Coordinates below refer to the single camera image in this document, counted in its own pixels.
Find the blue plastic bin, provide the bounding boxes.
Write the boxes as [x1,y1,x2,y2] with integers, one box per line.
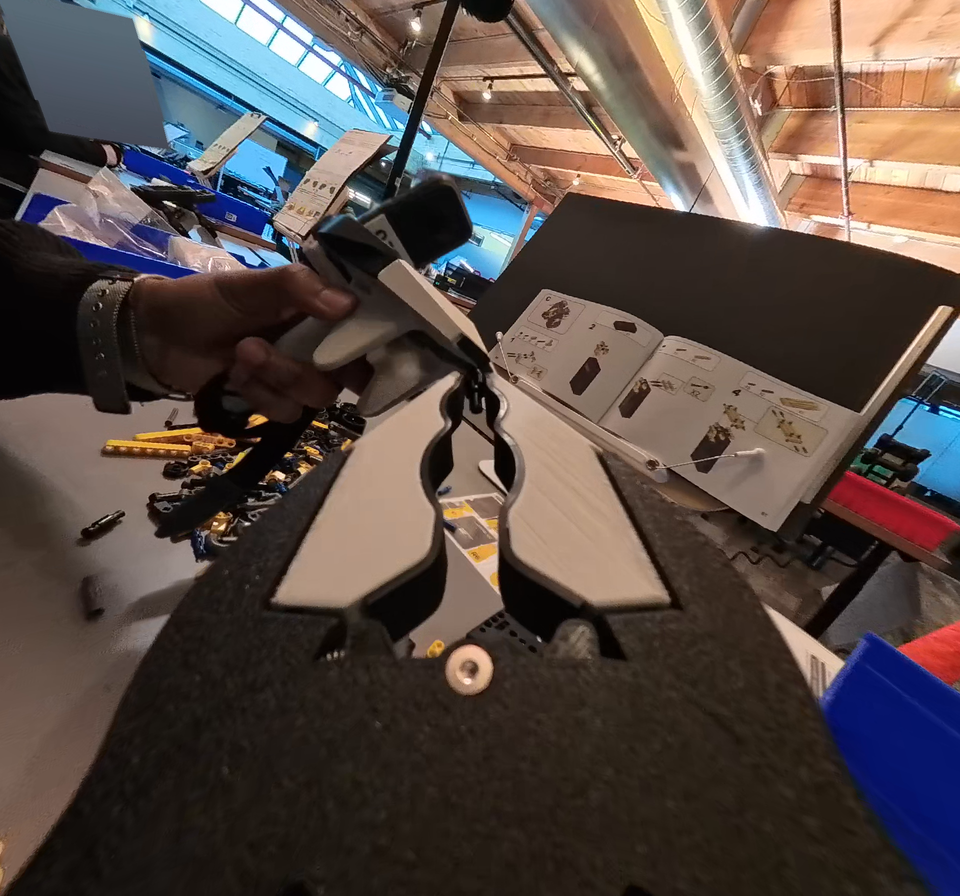
[819,632,960,896]

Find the red topped table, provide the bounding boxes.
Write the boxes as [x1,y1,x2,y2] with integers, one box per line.
[806,470,960,638]

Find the person's left hand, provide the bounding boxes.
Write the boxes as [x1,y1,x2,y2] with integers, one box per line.
[131,263,372,425]

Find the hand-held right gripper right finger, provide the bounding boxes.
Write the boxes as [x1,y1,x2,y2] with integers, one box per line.
[483,374,674,646]

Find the pile of plastic building pieces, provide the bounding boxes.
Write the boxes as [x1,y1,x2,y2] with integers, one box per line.
[101,401,369,561]

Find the smooth grey duct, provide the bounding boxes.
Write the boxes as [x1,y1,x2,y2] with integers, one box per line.
[480,0,702,203]

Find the black book stand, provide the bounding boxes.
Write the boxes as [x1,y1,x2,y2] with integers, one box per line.
[468,193,960,537]

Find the white paper sheet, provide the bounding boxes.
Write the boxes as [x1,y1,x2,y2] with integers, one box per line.
[761,603,845,698]

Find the red cloth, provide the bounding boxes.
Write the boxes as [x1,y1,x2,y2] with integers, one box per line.
[896,622,960,687]

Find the silver spiral duct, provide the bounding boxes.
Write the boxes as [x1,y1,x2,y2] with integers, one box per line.
[628,0,786,228]

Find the person's left forearm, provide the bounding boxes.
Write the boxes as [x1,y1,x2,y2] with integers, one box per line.
[0,219,102,404]

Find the skylight window row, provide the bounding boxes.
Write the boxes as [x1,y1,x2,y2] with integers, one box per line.
[112,0,436,136]

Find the clear plastic bag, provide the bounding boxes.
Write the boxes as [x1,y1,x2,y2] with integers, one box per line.
[168,236,245,273]
[37,167,177,252]

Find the clear plastic bags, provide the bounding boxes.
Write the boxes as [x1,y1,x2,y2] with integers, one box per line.
[15,191,196,279]

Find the open instruction booklet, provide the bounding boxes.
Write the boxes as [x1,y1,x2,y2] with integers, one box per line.
[491,288,864,533]

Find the printed parts sheet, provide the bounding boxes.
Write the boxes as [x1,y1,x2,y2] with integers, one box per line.
[438,492,502,593]

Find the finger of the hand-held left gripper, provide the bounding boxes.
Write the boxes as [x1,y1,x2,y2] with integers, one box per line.
[358,344,470,419]
[377,264,492,361]

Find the black battery box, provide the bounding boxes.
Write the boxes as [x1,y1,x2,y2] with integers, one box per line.
[465,609,547,659]

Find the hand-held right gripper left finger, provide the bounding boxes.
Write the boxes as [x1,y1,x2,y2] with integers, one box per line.
[268,373,460,646]

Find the blue storage tray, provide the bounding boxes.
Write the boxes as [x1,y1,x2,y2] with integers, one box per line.
[123,149,275,237]

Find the cardboard instruction sheet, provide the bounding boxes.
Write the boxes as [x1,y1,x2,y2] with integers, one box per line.
[187,113,269,176]
[271,129,393,241]

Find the hanging metal rod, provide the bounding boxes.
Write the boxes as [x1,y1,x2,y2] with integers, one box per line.
[827,0,854,243]

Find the grey wrist watch band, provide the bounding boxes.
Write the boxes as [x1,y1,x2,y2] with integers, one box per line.
[76,272,144,416]

